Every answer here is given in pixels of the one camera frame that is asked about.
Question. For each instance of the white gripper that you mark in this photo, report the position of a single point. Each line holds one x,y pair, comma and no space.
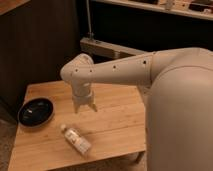
83,98

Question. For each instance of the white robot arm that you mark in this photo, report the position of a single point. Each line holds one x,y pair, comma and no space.
179,108

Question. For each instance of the black ceramic bowl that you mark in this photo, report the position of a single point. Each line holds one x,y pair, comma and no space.
35,112

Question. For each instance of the wooden table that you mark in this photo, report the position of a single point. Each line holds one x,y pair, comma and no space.
114,129

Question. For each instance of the grey metal shelf beam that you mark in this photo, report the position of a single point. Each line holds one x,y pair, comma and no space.
109,50

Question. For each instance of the metal pole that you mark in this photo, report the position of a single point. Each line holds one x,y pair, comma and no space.
90,31

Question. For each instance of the upper wooden shelf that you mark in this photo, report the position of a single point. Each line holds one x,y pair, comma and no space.
187,8

